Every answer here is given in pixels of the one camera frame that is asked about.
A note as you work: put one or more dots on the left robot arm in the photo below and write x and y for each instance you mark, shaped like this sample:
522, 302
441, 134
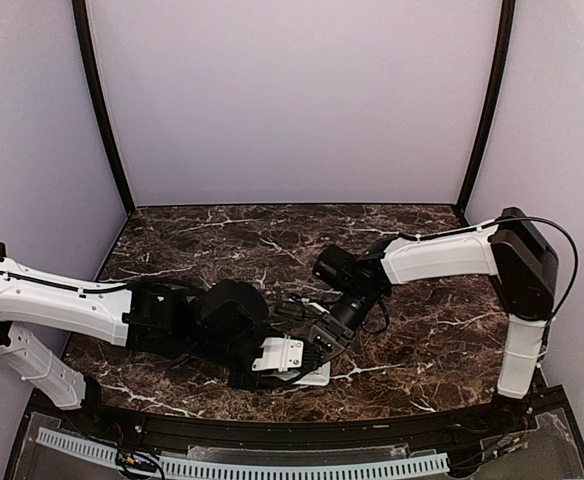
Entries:
225, 325

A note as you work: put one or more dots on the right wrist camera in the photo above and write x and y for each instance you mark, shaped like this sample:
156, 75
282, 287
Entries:
300, 310

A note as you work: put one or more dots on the right black frame post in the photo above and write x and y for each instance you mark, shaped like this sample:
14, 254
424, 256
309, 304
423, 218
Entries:
488, 111

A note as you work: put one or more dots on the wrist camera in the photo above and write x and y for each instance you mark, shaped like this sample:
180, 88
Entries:
300, 310
280, 357

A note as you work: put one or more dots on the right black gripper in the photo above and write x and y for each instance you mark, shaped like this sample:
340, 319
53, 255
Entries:
332, 335

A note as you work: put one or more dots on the left black frame post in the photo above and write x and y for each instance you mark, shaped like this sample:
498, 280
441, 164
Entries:
100, 109

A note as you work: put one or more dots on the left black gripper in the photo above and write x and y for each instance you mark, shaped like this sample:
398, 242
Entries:
250, 383

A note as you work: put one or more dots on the black frame post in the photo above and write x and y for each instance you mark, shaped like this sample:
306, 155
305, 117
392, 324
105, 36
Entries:
100, 109
488, 111

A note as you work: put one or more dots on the white slotted cable duct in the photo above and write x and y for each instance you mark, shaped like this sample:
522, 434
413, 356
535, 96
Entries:
210, 464

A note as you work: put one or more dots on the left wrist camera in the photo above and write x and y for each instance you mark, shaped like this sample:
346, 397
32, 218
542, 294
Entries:
280, 357

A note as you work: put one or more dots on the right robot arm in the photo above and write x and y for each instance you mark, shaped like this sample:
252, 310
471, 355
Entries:
529, 263

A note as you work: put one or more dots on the white remote control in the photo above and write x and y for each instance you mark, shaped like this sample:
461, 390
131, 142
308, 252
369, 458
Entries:
317, 378

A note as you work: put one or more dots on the black front rail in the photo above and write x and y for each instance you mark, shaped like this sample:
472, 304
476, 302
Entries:
179, 433

